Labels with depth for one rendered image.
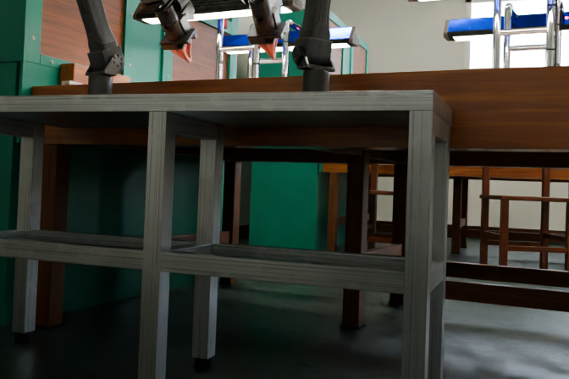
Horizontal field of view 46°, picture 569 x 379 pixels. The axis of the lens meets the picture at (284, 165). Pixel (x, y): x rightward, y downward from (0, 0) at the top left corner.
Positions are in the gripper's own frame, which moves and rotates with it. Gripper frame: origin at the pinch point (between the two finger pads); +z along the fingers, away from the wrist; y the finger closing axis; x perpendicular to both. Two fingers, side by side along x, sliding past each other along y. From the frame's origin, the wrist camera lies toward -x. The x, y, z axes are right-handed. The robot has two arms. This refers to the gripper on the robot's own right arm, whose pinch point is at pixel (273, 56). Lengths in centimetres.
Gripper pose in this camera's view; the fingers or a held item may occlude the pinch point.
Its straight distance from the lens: 195.2
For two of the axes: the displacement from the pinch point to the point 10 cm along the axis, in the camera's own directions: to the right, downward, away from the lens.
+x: -2.6, 7.1, -6.5
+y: -9.5, -0.4, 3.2
